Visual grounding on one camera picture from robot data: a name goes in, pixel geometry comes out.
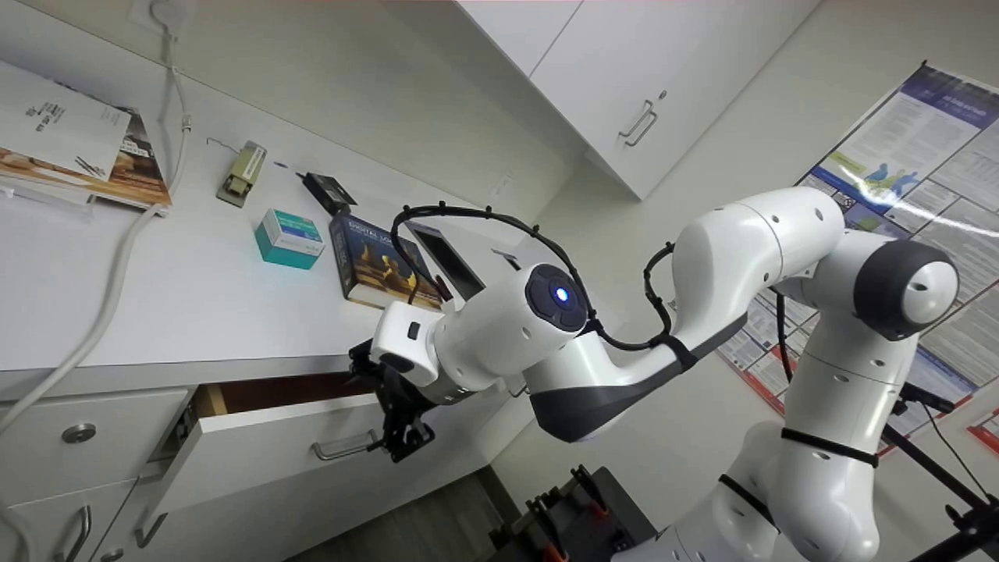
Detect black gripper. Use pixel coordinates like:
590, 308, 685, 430
348, 344, 433, 462

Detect silver drawer handle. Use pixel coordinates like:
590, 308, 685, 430
310, 430, 381, 462

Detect white drawer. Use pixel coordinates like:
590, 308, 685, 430
137, 373, 381, 548
0, 390, 187, 502

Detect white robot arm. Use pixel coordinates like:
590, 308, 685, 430
353, 186, 957, 562

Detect dark blue book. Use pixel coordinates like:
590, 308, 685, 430
327, 216, 443, 308

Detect black tools on floor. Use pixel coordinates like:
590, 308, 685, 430
487, 465, 655, 562

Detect teal white small box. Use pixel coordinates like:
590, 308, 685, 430
256, 210, 323, 268

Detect black small device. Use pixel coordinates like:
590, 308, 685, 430
304, 172, 356, 216

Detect round silver lock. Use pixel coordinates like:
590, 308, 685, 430
62, 421, 98, 446

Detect stacked books and papers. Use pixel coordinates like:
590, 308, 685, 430
0, 61, 170, 210

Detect black tripod stand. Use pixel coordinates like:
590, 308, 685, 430
882, 385, 999, 562

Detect silver lower left handle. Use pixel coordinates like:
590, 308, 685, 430
52, 505, 95, 562

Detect grey cable on counter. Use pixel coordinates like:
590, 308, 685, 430
0, 0, 194, 440

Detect silver upper cabinet handle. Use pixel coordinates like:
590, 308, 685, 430
619, 101, 660, 145

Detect white upper wall cabinet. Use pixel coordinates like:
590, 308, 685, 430
456, 0, 820, 199

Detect wall poster with text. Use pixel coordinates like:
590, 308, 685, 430
716, 59, 999, 462

